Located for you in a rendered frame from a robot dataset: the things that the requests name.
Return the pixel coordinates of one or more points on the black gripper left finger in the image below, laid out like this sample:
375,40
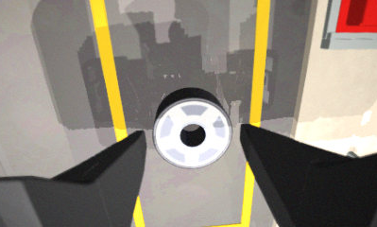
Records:
102,191

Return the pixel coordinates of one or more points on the white wheel with black tyre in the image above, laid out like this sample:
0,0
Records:
191,149

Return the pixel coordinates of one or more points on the yellow tape border lines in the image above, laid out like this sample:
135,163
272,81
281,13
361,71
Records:
103,39

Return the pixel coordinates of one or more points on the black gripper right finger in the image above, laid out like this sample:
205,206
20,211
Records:
308,186

